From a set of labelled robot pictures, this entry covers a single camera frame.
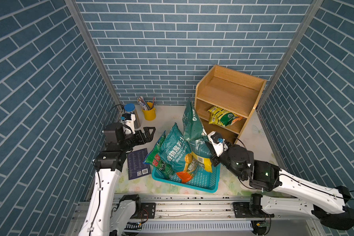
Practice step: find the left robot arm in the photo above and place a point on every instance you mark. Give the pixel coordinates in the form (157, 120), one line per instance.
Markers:
(102, 218)

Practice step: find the teal and orange soil bag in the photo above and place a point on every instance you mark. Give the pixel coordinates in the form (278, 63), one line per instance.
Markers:
(176, 151)

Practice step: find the pens in cup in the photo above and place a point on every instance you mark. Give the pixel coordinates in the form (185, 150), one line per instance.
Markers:
(145, 105)

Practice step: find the yellow pen cup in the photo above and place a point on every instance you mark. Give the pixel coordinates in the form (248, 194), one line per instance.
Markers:
(150, 115)

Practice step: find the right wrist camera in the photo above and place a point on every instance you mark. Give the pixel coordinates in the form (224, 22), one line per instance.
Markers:
(218, 143)

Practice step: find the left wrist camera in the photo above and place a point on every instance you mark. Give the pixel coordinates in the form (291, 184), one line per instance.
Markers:
(128, 123)

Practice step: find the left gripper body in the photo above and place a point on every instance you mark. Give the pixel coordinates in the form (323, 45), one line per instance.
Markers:
(130, 141)

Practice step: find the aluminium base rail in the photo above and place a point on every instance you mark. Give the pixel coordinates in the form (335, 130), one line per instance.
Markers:
(205, 215)

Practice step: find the small green red-lettered soil bag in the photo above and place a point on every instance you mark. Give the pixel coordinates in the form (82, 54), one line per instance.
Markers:
(154, 159)

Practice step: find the dark blue book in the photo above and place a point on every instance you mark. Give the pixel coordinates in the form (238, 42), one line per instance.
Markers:
(136, 166)

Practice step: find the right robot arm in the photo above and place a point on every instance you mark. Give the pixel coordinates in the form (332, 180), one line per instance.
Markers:
(328, 205)

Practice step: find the dark green soil bag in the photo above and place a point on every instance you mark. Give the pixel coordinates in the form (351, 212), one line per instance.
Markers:
(195, 134)

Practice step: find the shiny metal cylinder blue lid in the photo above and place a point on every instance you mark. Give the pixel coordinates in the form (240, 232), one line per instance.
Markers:
(130, 108)

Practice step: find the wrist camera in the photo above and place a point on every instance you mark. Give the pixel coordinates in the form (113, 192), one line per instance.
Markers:
(128, 123)
(218, 143)

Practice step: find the wooden three-tier shelf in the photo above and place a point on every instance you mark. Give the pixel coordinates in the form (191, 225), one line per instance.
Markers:
(236, 92)

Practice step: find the yellow green fertilizer bag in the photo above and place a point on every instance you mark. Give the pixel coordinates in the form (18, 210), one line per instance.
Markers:
(222, 117)

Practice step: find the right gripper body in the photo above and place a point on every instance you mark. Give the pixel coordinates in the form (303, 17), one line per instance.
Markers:
(225, 160)

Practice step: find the teal plastic basket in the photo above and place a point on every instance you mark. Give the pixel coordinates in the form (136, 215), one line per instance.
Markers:
(203, 181)

